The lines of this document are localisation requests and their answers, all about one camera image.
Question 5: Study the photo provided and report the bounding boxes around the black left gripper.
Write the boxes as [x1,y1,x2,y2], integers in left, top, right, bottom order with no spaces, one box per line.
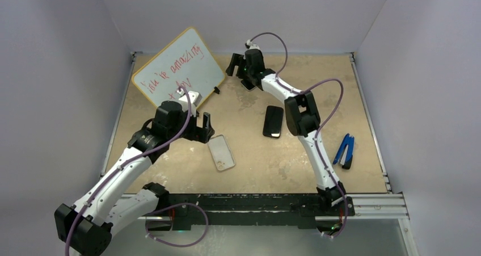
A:
[168,107,213,144]

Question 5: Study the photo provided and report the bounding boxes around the black phone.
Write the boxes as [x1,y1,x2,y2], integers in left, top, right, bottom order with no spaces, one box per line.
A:
[241,79,256,91]

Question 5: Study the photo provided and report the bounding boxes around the white phone case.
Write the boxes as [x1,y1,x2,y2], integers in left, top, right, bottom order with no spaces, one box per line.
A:
[207,135,236,171]

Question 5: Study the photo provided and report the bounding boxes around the black phone case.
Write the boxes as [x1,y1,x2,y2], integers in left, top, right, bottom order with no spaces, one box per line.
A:
[263,106,284,139]

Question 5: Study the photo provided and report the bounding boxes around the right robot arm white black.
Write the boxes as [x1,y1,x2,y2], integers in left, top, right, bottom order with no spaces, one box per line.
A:
[225,48,347,215]

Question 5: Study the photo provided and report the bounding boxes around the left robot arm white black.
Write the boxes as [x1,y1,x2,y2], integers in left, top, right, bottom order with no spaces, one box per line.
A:
[54,100,214,255]

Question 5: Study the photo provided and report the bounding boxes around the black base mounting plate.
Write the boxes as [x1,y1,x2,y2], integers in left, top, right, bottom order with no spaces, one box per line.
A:
[148,193,356,232]

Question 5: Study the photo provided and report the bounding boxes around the blue marker pen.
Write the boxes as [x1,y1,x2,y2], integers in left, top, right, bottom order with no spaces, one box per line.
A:
[332,133,355,170]

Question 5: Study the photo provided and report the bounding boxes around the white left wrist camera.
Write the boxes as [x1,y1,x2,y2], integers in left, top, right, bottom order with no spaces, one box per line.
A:
[177,89,202,115]

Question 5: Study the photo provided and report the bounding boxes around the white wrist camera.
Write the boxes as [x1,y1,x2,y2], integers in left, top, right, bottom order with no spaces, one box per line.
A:
[177,89,202,115]
[244,40,260,50]

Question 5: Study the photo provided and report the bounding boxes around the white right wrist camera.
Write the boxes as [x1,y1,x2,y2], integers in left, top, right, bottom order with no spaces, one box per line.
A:
[244,40,260,50]

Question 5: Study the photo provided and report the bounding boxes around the white board yellow frame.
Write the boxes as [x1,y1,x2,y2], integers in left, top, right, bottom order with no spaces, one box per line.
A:
[131,27,226,107]

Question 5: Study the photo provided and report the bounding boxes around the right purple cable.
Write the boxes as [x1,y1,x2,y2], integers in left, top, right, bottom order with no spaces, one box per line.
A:
[246,32,350,239]

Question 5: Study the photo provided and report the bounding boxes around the purple cable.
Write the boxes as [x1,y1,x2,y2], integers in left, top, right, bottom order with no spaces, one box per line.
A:
[64,85,210,256]
[246,32,350,239]

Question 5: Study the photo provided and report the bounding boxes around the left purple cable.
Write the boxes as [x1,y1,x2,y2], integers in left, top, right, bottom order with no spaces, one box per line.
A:
[64,85,210,256]

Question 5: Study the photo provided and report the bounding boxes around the aluminium frame rail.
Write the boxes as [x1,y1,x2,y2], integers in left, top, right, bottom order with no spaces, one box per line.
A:
[78,193,410,221]

